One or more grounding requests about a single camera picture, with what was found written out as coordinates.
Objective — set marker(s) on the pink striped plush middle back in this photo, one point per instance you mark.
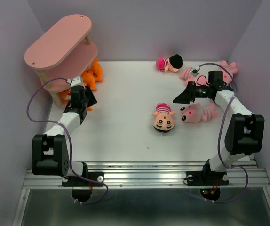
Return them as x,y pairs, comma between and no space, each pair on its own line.
188,77

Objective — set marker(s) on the orange shark plush back-facing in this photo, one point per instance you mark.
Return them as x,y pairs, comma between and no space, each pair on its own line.
65,97

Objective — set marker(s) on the doll plush black hair far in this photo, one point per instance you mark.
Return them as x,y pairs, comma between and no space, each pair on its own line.
173,63

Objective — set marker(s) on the pink three-tier wooden shelf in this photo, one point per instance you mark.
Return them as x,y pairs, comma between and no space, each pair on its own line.
63,51

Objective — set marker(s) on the orange shark plush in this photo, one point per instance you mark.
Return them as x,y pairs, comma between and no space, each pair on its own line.
89,80

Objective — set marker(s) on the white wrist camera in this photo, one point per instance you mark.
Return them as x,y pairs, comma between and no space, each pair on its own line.
195,71
77,81

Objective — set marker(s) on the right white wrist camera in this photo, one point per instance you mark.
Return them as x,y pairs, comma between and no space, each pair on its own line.
195,71

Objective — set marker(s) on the aluminium mounting rail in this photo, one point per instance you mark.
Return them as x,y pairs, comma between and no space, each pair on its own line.
149,175

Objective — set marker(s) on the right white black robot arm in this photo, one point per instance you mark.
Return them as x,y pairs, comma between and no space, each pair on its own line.
244,134

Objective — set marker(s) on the pink axolotl plush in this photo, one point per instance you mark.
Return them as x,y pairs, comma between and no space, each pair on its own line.
195,113
231,68

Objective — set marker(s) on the orange shark plush mouth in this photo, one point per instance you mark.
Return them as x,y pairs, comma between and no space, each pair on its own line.
96,70

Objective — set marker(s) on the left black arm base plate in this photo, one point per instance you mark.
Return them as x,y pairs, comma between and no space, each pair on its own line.
74,181

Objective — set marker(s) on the doll plush pink striped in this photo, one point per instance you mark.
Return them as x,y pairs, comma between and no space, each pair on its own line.
163,118

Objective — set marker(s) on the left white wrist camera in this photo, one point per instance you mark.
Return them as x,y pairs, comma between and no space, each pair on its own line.
77,81

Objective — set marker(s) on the pink axolotl plush front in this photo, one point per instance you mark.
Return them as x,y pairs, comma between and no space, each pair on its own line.
195,113

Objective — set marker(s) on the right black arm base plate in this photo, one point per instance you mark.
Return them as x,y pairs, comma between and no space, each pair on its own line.
198,178

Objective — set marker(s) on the pink axolotl plush far right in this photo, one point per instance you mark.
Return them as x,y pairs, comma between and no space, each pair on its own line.
231,68

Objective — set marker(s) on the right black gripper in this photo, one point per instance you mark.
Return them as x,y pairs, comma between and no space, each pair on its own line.
188,94

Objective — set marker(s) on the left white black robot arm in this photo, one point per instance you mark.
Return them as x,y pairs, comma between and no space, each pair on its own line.
50,154

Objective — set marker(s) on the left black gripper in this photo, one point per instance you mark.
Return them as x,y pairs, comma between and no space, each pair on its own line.
87,92

